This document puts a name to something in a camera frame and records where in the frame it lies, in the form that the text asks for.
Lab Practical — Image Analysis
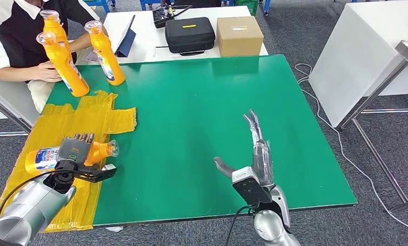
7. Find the yellow taped sheet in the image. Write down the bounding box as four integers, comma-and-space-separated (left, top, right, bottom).
0, 90, 138, 233

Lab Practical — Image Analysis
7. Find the green table board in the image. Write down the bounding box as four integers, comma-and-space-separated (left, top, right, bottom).
42, 54, 358, 228

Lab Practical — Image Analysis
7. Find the orange detergent bottle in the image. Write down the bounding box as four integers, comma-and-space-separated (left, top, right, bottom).
36, 32, 90, 98
84, 20, 126, 86
25, 139, 120, 176
39, 10, 71, 55

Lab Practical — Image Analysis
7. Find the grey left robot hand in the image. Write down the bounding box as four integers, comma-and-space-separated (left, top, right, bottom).
56, 132, 96, 167

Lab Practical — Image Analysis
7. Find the black right camera cable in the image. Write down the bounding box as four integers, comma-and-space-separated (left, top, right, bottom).
224, 202, 260, 246

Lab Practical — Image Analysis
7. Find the white cable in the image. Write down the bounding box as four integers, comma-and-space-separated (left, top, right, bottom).
293, 63, 408, 237

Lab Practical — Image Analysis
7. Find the person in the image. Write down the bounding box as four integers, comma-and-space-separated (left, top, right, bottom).
0, 0, 110, 114

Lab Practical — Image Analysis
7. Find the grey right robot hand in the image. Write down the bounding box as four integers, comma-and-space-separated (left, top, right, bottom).
213, 109, 275, 188

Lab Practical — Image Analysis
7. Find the grey metal frame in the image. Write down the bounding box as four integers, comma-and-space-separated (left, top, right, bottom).
336, 39, 408, 215

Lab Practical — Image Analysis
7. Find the black screen device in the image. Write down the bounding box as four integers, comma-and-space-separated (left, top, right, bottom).
152, 4, 193, 29

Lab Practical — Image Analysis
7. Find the green crate stack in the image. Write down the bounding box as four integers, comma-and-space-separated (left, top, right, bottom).
234, 0, 260, 16

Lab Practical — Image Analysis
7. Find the white table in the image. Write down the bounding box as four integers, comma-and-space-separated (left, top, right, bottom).
308, 0, 408, 129
75, 5, 269, 66

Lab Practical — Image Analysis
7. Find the black zip case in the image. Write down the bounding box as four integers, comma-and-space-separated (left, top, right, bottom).
164, 17, 216, 57

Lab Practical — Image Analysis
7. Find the tablet in blue cover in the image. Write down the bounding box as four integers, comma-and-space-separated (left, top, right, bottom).
114, 14, 137, 58

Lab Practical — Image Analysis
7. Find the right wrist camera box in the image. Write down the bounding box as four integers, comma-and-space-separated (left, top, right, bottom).
231, 166, 273, 206

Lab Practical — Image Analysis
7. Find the cardboard box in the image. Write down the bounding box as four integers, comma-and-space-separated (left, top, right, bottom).
216, 16, 265, 58

